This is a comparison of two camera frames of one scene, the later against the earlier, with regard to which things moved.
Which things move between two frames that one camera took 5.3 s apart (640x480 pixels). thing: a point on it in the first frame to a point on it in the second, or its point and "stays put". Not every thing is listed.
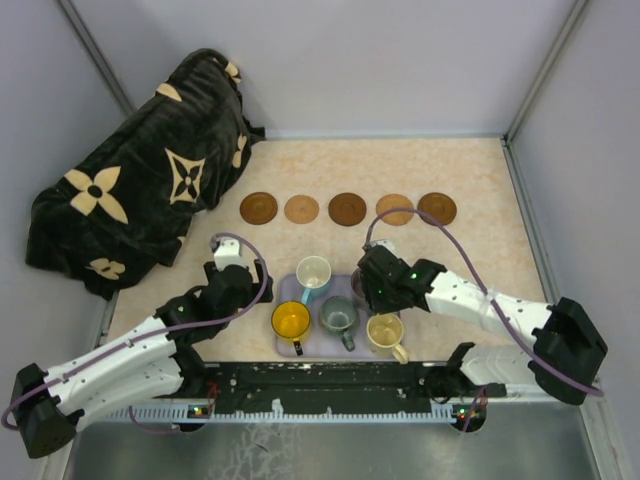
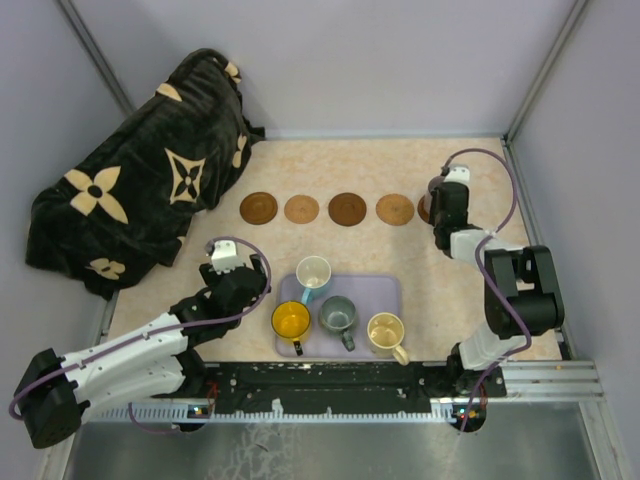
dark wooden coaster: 347,209 stays put
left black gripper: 257,287 stays put
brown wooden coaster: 258,208 stays put
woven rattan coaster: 301,209 stays put
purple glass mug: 357,287 to 433,183
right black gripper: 375,304 to 435,197
